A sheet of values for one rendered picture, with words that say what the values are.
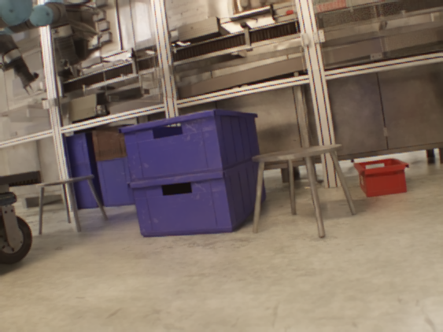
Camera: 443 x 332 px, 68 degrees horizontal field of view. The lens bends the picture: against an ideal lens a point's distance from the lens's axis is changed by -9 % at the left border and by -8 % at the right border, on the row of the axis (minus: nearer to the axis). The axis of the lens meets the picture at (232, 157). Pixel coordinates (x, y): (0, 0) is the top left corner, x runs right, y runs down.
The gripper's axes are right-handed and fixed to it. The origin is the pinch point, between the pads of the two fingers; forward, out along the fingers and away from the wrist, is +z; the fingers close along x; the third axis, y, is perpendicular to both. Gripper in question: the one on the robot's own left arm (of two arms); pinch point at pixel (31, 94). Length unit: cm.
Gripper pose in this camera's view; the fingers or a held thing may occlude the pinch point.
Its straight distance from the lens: 208.7
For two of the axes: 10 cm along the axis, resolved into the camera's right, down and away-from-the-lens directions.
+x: -7.8, 2.1, 5.8
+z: 4.5, 8.4, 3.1
